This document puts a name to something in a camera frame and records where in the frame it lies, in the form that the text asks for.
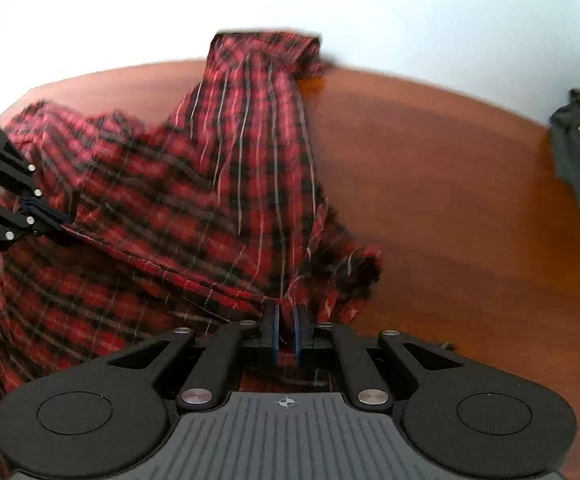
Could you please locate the red plaid shirt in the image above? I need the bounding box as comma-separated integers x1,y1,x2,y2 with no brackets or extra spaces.
0,31,383,476

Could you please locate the dark grey garment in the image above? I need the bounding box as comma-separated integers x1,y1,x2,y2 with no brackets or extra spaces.
550,89,580,211

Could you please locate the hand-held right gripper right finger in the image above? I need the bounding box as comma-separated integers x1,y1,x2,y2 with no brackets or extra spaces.
292,306,465,411

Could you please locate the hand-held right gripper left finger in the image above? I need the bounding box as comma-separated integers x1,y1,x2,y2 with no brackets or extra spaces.
106,304,282,411

